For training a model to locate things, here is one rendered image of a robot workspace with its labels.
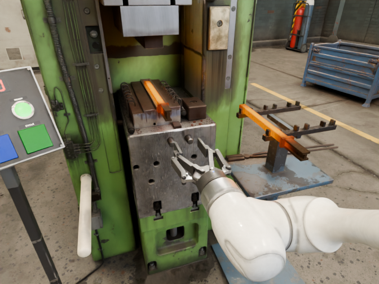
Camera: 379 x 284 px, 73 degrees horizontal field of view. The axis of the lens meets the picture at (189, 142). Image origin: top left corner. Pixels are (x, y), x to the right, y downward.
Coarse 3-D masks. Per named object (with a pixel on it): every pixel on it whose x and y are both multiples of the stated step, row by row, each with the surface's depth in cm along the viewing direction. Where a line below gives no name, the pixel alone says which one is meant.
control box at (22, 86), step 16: (16, 80) 79; (32, 80) 82; (0, 96) 76; (16, 96) 78; (32, 96) 81; (0, 112) 76; (32, 112) 80; (48, 112) 83; (0, 128) 75; (16, 128) 77; (48, 128) 83; (16, 144) 77; (16, 160) 76
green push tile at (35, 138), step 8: (32, 128) 79; (40, 128) 81; (24, 136) 78; (32, 136) 79; (40, 136) 80; (48, 136) 82; (24, 144) 78; (32, 144) 79; (40, 144) 80; (48, 144) 81; (32, 152) 79
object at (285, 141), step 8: (240, 104) 113; (248, 112) 106; (256, 112) 105; (256, 120) 101; (264, 120) 99; (264, 128) 96; (272, 128) 92; (272, 136) 92; (280, 136) 87; (288, 136) 86; (280, 144) 86; (288, 144) 85; (296, 144) 82; (296, 152) 81; (304, 152) 78; (304, 160) 79
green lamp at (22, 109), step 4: (20, 104) 79; (24, 104) 79; (16, 108) 78; (20, 108) 78; (24, 108) 79; (28, 108) 80; (16, 112) 78; (20, 112) 78; (24, 112) 79; (28, 112) 80; (20, 116) 78; (24, 116) 79
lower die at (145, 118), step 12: (132, 84) 135; (144, 84) 132; (156, 84) 134; (144, 96) 118; (168, 96) 118; (132, 108) 109; (144, 108) 106; (156, 108) 105; (132, 120) 110; (144, 120) 106; (156, 120) 108
